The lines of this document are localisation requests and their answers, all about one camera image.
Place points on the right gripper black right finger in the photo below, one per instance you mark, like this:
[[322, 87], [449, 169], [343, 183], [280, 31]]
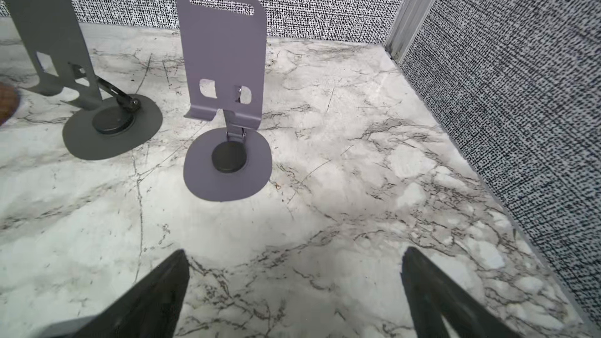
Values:
[[434, 299]]

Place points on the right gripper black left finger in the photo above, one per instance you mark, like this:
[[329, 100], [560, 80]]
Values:
[[151, 308]]

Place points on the dark grey round-base stand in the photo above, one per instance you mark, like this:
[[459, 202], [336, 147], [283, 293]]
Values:
[[109, 122]]

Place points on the wooden round-base phone stand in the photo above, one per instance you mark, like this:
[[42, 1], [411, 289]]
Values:
[[9, 102]]

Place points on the lilac round-base phone stand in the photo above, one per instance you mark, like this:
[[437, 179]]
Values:
[[224, 49]]

